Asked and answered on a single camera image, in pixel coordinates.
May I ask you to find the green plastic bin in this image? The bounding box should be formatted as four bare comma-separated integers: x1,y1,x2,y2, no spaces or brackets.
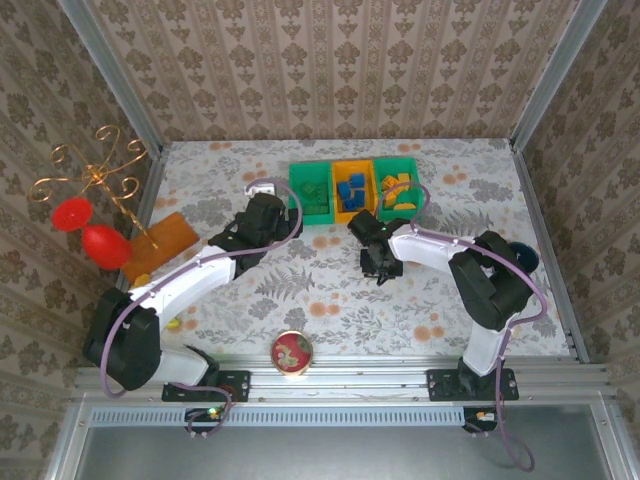
373,157,421,222
288,160,335,227

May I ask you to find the orange plastic bin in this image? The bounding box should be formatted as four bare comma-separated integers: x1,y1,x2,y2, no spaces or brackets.
332,158,377,225

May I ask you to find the floral patterned tablecloth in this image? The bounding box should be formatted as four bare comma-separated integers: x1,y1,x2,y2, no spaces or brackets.
113,138,576,359

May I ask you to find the orange wooden block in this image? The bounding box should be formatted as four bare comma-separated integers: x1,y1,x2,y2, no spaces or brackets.
121,212,200,284

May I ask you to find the round red patterned dish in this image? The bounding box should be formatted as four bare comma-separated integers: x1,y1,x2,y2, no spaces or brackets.
269,329,315,377

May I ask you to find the dark blue bowl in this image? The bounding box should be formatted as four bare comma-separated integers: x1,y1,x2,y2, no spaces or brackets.
509,241,542,272

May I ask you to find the red plastic goblet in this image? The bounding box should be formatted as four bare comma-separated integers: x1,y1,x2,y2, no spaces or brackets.
51,196,135,272

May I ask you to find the grey metal panel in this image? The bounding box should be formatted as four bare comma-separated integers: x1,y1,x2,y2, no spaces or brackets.
44,399,640,480

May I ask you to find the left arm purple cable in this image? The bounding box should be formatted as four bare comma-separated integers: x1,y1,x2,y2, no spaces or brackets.
99,177,305,441

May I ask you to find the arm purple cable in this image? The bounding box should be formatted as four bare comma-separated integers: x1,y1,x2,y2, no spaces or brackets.
99,177,305,441
374,180,547,475

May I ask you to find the aluminium front rail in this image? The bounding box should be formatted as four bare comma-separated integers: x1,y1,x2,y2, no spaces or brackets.
72,355,619,404

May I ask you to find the aluminium side rail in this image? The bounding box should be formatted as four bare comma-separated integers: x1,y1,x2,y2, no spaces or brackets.
92,147,171,369
508,139,592,365

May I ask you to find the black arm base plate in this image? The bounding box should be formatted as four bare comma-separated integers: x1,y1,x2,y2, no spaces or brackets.
426,368,520,402
161,369,251,403

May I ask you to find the grey slotted cable duct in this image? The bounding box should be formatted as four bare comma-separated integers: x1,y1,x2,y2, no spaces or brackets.
89,405,467,427

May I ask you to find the black cable connector box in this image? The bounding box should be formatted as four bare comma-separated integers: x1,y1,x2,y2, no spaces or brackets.
185,407,226,435
463,407,501,434

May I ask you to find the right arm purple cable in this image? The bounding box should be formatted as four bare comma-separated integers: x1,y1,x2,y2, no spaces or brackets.
374,180,547,475

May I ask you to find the gold wire stand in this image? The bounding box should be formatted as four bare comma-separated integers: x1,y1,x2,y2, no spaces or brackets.
28,124,162,251

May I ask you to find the aluminium frame post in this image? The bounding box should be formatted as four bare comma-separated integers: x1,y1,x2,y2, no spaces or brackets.
55,0,167,157
508,0,610,151

